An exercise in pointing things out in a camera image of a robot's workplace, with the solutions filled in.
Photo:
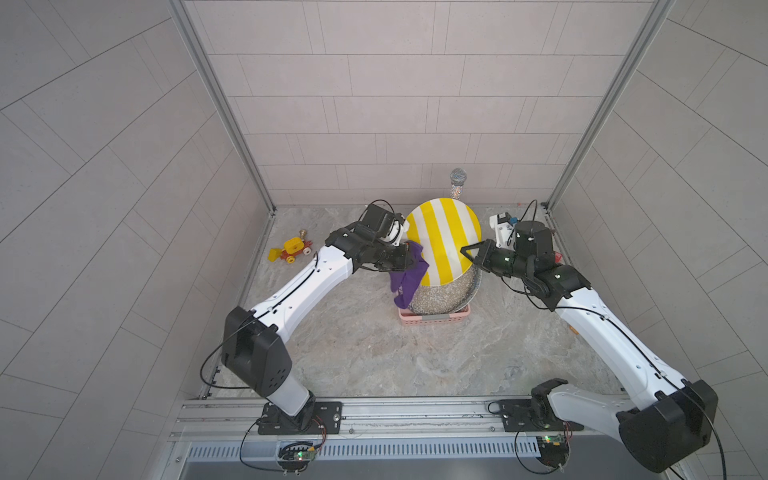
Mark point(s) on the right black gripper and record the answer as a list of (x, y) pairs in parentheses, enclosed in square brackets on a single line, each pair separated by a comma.
[(484, 253)]

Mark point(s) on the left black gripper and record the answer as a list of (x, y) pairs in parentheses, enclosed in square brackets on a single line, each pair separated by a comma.
[(396, 256)]

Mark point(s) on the purple cloth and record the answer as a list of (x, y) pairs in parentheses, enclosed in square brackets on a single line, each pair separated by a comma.
[(404, 285)]

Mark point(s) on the yellow white striped plate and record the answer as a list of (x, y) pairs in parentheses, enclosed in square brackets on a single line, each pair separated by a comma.
[(442, 227)]

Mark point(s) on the grey speckled plate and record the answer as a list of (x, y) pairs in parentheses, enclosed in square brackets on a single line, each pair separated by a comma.
[(448, 298)]

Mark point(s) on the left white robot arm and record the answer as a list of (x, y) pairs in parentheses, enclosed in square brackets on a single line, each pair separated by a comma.
[(254, 341)]

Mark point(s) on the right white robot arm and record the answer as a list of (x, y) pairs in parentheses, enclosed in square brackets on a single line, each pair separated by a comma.
[(661, 418)]

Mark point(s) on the pink plastic dish rack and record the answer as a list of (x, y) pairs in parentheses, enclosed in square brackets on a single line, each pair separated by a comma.
[(407, 317)]

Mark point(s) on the sprinkle-filled microphone on stand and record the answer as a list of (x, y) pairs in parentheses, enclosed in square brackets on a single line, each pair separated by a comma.
[(458, 178)]

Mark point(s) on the yellow red toy car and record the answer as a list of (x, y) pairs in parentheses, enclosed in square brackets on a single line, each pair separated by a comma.
[(290, 250)]

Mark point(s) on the right circuit board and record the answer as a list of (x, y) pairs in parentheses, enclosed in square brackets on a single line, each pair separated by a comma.
[(554, 451)]

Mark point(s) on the circuit board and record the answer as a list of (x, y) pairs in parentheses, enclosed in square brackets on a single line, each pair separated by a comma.
[(554, 451), (296, 457)]

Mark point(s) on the left circuit board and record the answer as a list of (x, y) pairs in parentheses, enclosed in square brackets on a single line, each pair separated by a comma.
[(296, 457)]

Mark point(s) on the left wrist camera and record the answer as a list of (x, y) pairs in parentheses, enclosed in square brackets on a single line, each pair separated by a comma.
[(389, 226)]

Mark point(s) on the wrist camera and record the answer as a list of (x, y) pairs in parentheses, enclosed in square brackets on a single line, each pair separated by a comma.
[(503, 226), (389, 226)]

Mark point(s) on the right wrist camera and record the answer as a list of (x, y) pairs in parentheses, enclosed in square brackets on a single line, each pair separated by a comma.
[(503, 226)]

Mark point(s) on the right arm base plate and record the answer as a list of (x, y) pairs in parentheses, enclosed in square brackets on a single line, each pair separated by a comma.
[(529, 415)]

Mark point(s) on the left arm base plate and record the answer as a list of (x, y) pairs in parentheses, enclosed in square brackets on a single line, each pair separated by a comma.
[(315, 418)]

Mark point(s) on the aluminium front rail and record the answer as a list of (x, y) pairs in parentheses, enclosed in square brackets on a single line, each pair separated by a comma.
[(362, 418)]

